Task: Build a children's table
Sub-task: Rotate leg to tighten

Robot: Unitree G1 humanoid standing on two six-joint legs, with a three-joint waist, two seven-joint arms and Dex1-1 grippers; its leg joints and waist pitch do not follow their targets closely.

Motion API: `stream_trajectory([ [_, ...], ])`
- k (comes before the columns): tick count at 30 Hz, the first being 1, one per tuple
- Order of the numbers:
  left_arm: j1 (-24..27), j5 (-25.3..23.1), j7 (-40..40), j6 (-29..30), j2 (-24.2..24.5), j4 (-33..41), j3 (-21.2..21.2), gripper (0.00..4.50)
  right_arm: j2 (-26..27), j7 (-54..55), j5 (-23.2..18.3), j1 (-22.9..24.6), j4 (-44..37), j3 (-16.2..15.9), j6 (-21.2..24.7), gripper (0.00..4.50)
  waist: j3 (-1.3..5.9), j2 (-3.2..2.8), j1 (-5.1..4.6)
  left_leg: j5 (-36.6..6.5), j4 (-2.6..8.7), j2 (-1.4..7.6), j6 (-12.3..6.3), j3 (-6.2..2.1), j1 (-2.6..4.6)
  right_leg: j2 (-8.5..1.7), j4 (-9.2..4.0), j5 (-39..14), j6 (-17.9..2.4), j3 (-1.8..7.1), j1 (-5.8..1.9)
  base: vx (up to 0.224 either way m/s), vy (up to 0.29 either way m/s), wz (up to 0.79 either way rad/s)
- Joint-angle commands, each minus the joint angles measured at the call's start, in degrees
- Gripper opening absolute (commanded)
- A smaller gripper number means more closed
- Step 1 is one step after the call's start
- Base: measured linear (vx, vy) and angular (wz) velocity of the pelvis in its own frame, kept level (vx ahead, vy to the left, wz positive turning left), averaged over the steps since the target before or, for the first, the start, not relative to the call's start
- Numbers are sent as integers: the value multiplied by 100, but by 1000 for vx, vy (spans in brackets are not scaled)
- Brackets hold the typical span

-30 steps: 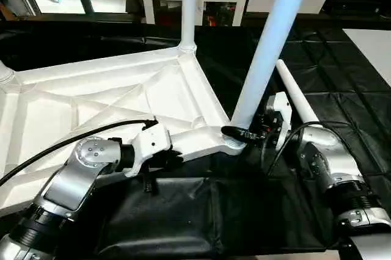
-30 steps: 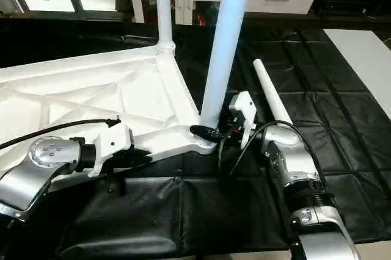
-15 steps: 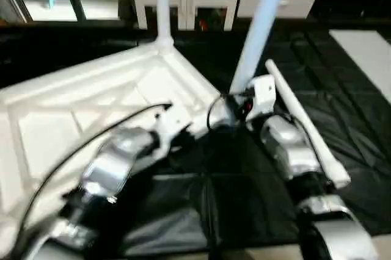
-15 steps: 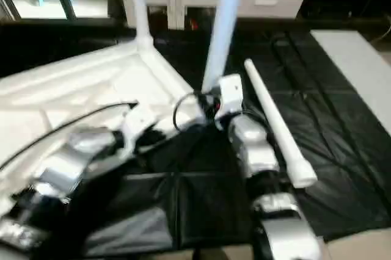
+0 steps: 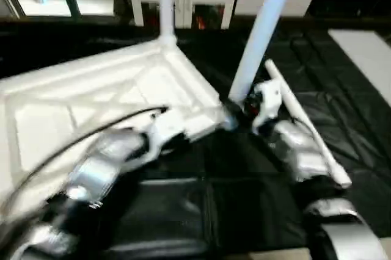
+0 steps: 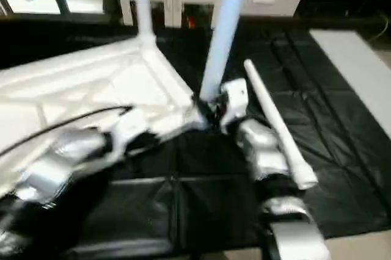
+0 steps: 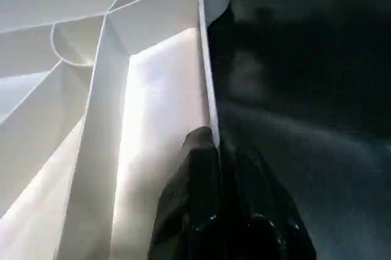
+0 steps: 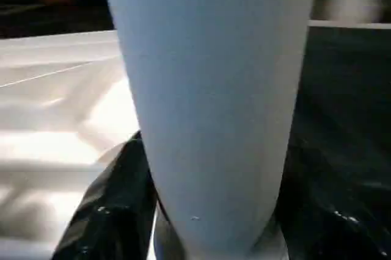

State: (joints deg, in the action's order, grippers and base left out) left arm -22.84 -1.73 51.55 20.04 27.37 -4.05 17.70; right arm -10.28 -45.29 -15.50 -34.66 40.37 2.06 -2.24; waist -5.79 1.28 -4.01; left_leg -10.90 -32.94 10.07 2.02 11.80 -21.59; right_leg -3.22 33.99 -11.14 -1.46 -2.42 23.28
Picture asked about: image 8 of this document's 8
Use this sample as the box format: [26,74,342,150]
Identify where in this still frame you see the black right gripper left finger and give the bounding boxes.
[52,131,161,260]

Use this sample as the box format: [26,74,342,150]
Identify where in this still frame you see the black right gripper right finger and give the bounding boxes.
[263,135,391,260]

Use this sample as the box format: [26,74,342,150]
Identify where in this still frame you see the white plastic table top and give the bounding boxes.
[0,29,159,260]

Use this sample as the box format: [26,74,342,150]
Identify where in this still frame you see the white plastic table leg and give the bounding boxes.
[100,0,321,260]

